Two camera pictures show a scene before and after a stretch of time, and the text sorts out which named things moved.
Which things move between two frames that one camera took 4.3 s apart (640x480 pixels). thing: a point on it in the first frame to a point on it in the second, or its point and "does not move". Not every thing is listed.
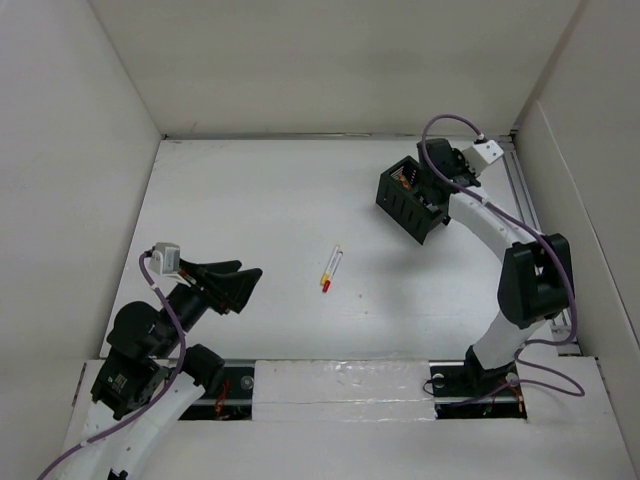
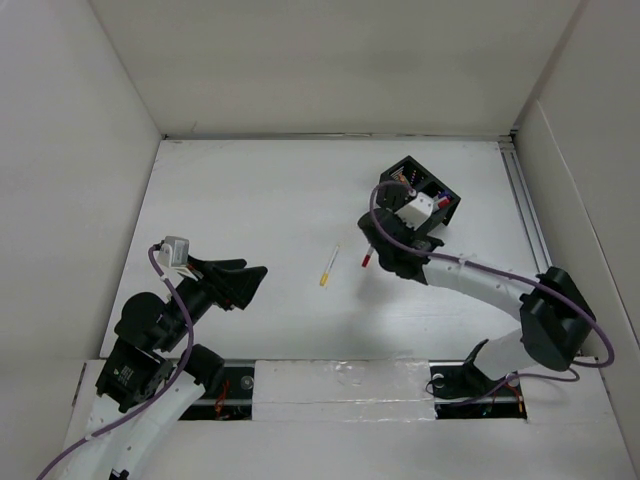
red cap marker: (327, 283) to (367, 257)
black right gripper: (457, 157) to (409, 230)
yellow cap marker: (327, 272) does not move
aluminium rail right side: (525, 199) does not move
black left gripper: (232, 289) does not move
